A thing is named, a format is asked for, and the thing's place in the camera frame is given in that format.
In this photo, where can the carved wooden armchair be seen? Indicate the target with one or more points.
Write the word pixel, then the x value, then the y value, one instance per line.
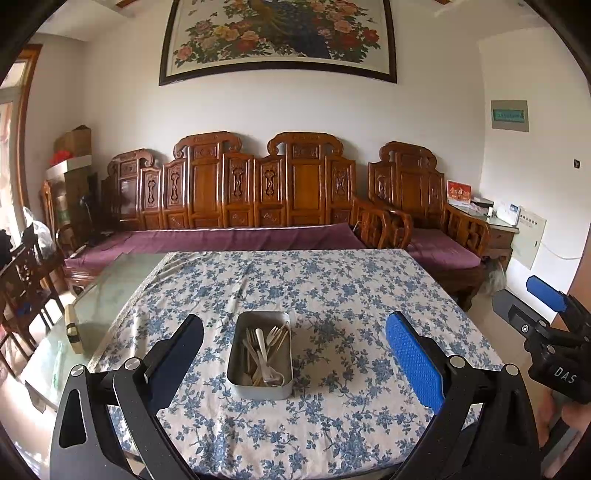
pixel 415 184

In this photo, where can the person's right hand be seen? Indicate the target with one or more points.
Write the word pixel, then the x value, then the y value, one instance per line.
pixel 579 417

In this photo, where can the green and white wall panel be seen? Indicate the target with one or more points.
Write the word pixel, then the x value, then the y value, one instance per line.
pixel 509 115

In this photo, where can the rectangular metal tin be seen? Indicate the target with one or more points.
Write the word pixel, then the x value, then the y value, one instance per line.
pixel 238 387

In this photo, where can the small grey box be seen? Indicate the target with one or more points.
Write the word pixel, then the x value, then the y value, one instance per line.
pixel 480 201

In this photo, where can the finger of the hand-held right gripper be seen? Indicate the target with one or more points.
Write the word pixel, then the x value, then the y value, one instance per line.
pixel 512 307
pixel 547 290

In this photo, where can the blue floral tablecloth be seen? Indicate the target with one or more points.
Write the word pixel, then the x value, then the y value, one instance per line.
pixel 323 286

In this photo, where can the grey fluffy duster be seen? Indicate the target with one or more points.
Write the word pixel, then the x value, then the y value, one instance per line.
pixel 495 277

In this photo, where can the purple armchair cushion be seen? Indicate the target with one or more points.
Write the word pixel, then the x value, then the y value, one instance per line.
pixel 443 249

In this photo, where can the carved wooden sofa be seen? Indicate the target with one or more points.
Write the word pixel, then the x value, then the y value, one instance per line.
pixel 205 184

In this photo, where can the brown cardboard box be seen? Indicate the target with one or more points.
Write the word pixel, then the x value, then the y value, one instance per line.
pixel 76 141

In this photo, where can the wooden door frame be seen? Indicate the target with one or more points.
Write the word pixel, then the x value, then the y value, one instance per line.
pixel 27 115

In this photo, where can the framed peacock flower painting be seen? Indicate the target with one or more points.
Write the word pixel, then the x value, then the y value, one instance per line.
pixel 277 41

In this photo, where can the white desk phone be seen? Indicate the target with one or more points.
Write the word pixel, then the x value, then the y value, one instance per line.
pixel 508 213

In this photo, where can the white wall distribution box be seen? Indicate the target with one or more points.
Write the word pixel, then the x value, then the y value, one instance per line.
pixel 531 240

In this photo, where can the flat white box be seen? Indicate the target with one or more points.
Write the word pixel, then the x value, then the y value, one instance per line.
pixel 69 166

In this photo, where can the wooden block with black band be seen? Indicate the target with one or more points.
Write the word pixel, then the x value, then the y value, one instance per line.
pixel 73 325

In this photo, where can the dark wooden chair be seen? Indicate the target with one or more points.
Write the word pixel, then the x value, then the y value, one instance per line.
pixel 25 277

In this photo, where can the long purple sofa cushion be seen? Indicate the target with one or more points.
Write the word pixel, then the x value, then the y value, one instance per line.
pixel 207 240

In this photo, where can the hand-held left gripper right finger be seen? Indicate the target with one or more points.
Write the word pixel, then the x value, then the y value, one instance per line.
pixel 415 364

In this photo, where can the white plastic bag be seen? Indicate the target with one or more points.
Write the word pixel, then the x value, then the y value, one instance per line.
pixel 39 235

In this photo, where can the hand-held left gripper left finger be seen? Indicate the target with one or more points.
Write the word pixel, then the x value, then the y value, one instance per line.
pixel 178 360

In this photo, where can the white plastic spoon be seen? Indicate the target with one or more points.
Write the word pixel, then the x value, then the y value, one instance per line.
pixel 276 377

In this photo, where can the wooden side table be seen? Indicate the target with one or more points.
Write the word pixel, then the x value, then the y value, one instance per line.
pixel 501 237

